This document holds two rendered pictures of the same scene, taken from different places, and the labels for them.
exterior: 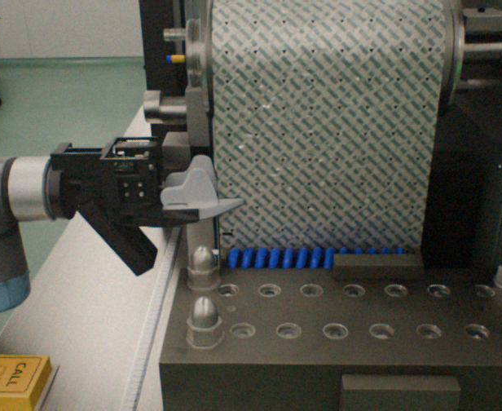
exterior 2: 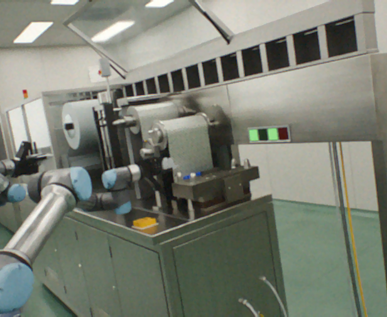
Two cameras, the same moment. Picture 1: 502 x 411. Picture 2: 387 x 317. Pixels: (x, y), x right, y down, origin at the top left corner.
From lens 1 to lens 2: 142 cm
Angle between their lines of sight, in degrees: 42
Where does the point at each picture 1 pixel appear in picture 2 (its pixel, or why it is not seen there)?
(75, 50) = not seen: outside the picture
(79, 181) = (143, 167)
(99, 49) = not seen: outside the picture
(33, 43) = not seen: outside the picture
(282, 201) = (185, 163)
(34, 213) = (137, 176)
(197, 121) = (157, 153)
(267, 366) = (210, 180)
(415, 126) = (205, 140)
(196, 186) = (169, 161)
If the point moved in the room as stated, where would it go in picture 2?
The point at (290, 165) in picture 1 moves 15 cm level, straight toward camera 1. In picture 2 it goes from (185, 154) to (203, 155)
